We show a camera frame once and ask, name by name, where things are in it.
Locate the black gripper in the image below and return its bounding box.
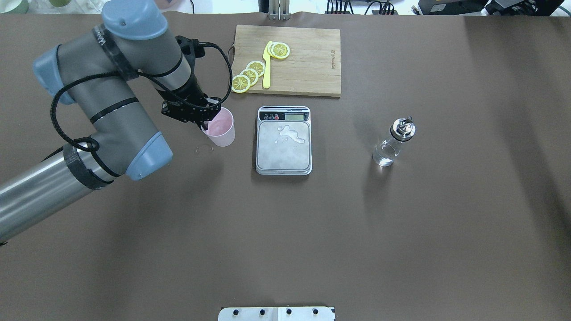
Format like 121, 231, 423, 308
161, 80, 222, 132

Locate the pink plastic cup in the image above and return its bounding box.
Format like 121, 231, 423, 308
202, 107, 235, 148

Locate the digital kitchen scale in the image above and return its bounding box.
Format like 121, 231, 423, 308
254, 106, 312, 175

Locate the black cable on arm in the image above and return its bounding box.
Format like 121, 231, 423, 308
50, 41, 233, 154

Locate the lemon slice under pair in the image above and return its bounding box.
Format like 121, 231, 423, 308
266, 42, 274, 58

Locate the aluminium camera post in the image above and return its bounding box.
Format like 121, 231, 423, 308
268, 0, 291, 21

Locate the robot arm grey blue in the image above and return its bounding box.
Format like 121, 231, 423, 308
1, 0, 225, 245

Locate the lemon slice far end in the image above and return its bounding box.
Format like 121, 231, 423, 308
231, 74, 251, 93

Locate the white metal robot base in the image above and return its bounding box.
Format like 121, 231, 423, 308
218, 306, 336, 321

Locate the yellow plastic knife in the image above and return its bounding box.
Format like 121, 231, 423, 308
262, 41, 273, 89

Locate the glass sauce bottle steel cap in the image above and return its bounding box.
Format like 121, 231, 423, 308
372, 116, 416, 167

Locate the lemon slice top of pair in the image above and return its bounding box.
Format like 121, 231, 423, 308
272, 42, 291, 59

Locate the lemon slice in row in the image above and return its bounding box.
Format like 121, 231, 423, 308
247, 60, 265, 77
240, 68, 259, 87

